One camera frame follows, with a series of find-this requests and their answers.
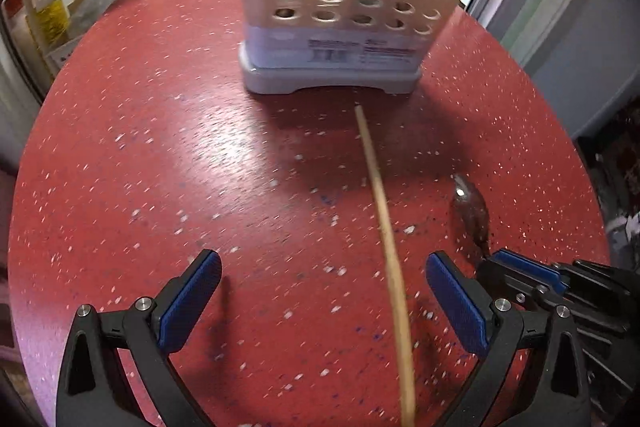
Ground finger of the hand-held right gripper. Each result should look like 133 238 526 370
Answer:
476 258 568 314
492 248 616 295

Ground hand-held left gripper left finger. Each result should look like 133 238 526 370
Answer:
57 249 223 427

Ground yellow bottle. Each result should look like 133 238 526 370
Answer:
35 0 71 48

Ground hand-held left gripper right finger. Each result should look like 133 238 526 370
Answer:
425 251 593 427

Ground plain wooden chopstick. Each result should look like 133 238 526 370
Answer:
354 104 417 427

